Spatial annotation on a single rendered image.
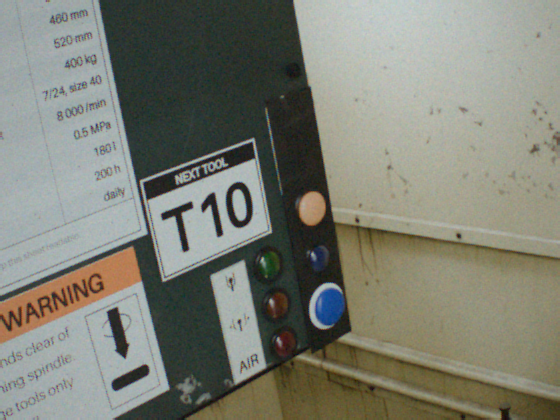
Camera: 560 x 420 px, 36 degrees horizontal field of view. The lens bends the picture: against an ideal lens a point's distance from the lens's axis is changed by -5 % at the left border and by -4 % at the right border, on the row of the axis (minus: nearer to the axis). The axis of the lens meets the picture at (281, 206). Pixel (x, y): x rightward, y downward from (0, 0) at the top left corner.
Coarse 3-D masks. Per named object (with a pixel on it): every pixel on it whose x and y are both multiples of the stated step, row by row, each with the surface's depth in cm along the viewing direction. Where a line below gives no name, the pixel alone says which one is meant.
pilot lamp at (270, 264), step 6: (270, 252) 64; (264, 258) 64; (270, 258) 64; (276, 258) 65; (264, 264) 64; (270, 264) 64; (276, 264) 65; (264, 270) 64; (270, 270) 64; (276, 270) 65; (264, 276) 64; (270, 276) 65
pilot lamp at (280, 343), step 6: (282, 336) 66; (288, 336) 66; (294, 336) 67; (276, 342) 66; (282, 342) 66; (288, 342) 66; (294, 342) 67; (276, 348) 66; (282, 348) 66; (288, 348) 66; (294, 348) 67; (282, 354) 66; (288, 354) 67
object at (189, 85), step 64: (128, 0) 55; (192, 0) 58; (256, 0) 62; (128, 64) 55; (192, 64) 59; (256, 64) 62; (128, 128) 56; (192, 128) 59; (256, 128) 63; (192, 320) 61; (192, 384) 61
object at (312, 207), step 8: (312, 192) 66; (304, 200) 66; (312, 200) 66; (320, 200) 67; (304, 208) 66; (312, 208) 66; (320, 208) 67; (304, 216) 66; (312, 216) 66; (320, 216) 67; (312, 224) 67
